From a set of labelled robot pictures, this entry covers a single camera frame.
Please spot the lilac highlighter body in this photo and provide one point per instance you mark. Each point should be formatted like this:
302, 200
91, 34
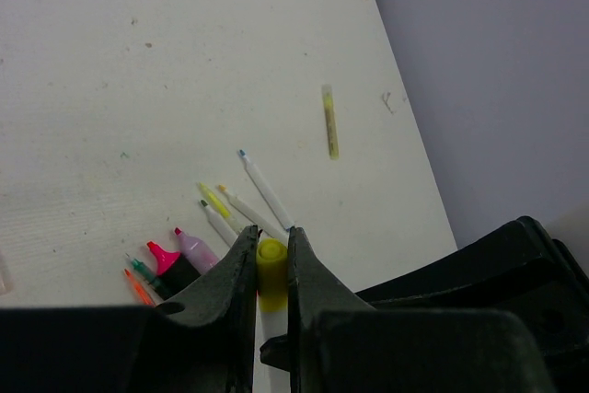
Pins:
196, 251

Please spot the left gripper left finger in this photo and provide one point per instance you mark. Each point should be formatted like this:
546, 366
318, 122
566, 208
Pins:
200, 340

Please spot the orange clear pen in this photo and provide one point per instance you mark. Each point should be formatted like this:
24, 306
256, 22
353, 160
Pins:
142, 295

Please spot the white green marker body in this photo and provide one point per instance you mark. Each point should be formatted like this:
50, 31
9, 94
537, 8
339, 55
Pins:
219, 224

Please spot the black green pen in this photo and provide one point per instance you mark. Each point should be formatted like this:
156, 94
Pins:
150, 278

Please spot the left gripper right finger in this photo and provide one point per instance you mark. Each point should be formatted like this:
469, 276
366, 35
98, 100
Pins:
338, 343

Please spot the yellow cap clear pen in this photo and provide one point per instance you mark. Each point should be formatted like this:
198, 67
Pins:
274, 325

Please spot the white blue marker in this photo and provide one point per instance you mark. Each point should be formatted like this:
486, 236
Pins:
266, 191

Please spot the black pink highlighter body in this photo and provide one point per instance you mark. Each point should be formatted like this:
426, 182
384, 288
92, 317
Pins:
173, 269

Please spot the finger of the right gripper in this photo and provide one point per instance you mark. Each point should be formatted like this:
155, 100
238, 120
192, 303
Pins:
518, 268

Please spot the olive clear pen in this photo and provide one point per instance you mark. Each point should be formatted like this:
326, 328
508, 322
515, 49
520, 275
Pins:
328, 106

